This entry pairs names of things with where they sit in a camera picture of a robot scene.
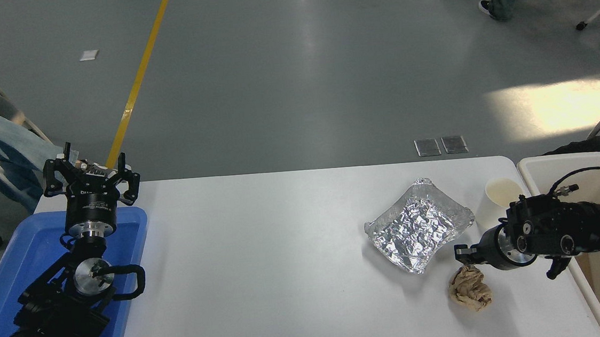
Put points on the metal floor plate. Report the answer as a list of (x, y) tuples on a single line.
[(427, 147), (454, 144)]

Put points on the white paper cup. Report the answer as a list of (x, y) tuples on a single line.
[(502, 190)]

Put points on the crumpled tan paper ball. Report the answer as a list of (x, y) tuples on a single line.
[(470, 289)]

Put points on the silver foil tray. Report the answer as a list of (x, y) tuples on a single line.
[(417, 229)]

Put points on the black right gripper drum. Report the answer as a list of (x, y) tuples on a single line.
[(491, 250)]

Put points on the blue plastic tray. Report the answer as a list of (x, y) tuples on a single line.
[(33, 254)]

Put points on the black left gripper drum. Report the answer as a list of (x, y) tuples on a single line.
[(91, 203)]

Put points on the grey folding chair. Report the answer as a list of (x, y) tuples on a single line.
[(0, 101)]

